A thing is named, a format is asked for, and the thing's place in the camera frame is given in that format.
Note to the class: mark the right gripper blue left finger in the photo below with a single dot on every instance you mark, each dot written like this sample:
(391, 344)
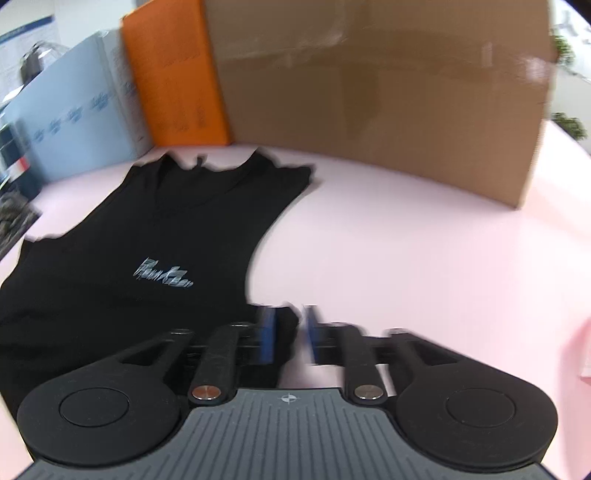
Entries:
(266, 334)

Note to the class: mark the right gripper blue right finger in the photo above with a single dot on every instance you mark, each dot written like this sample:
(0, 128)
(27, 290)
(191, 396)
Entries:
(319, 336)

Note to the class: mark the black t-shirt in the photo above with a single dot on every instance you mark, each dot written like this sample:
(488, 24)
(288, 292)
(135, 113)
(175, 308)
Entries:
(169, 248)

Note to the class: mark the brown cardboard box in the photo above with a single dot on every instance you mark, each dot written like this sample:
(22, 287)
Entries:
(453, 91)

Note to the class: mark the camouflage garment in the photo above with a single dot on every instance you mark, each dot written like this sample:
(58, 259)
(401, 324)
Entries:
(17, 215)

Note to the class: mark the light blue cardboard box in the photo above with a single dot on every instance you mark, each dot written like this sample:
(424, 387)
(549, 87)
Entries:
(81, 113)

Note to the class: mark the orange cardboard box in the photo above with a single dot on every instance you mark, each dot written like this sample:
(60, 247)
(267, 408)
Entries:
(169, 51)

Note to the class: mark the dark green thermos bottle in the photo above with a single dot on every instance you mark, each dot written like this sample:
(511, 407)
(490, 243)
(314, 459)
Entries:
(17, 165)

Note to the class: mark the blue white wall poster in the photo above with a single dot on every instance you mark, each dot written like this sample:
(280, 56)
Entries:
(16, 43)

